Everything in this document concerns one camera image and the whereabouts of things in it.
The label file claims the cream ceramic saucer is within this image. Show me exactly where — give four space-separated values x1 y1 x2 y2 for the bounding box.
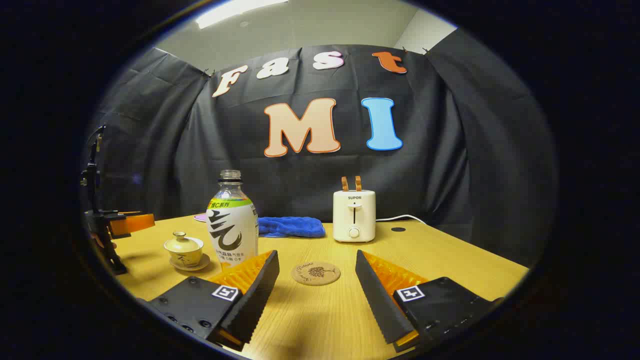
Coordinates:
169 253 211 272

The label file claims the clear water bottle white label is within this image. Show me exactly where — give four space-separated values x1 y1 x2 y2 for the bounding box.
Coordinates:
206 170 259 266

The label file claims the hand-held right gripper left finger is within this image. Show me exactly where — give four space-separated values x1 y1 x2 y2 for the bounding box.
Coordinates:
142 250 281 352

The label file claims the cream ceramic teacup lid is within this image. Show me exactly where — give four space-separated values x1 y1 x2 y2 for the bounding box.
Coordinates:
166 231 200 252

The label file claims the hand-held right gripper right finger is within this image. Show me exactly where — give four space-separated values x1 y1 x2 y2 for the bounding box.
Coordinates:
355 250 505 354

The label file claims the black backdrop cloth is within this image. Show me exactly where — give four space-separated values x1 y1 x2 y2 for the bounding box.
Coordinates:
87 44 558 268

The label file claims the white toaster cable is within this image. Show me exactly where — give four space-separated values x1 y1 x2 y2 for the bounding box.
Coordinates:
375 214 427 226

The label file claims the cream ceramic teacup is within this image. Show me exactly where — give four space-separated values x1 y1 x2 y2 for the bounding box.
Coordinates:
164 240 205 267

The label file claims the blue towel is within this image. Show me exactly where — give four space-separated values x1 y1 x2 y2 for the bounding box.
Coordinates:
257 216 326 239

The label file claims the white toaster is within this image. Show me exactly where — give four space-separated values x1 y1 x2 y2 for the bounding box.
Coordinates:
333 190 376 244

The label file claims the round cork coaster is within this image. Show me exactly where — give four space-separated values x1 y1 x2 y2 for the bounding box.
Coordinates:
291 261 341 286

